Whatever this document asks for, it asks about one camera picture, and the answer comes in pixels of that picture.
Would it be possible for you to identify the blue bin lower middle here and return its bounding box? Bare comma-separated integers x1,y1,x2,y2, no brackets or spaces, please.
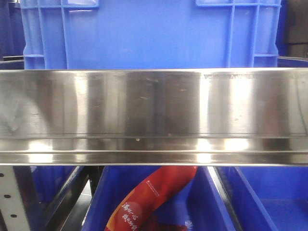
81,166,235,231

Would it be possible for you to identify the blue bin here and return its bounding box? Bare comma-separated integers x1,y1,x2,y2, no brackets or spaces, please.
81,166,235,231
218,167,308,231

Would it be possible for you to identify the blue bin lower right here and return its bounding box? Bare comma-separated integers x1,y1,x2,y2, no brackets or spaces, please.
218,167,308,231

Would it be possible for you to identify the red snack package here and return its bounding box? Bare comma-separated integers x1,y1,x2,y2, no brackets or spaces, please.
104,166,198,231

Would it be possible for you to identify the large blue plastic crate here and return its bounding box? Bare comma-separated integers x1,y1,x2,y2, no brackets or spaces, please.
20,0,281,69

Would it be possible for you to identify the stainless steel shelf rail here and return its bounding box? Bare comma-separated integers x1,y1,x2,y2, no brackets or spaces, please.
0,68,308,166

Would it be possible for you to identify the perforated metal shelf post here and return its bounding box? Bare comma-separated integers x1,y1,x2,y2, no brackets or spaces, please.
0,166,31,231

